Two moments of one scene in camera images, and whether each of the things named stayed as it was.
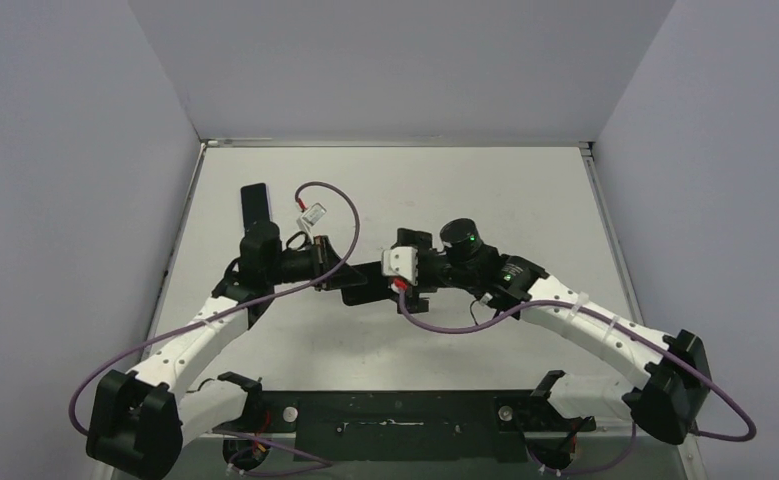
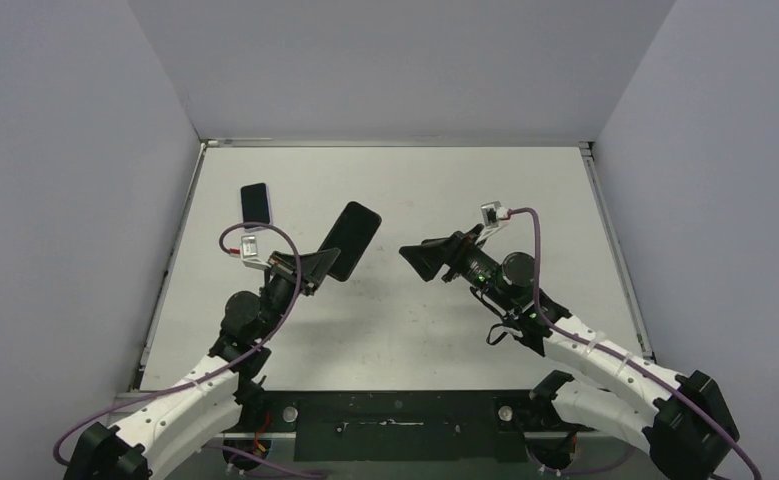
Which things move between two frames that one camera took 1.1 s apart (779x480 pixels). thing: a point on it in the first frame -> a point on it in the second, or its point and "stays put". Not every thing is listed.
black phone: x=254 y=204 stays put
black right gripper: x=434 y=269 -> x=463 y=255
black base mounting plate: x=406 y=425 stays put
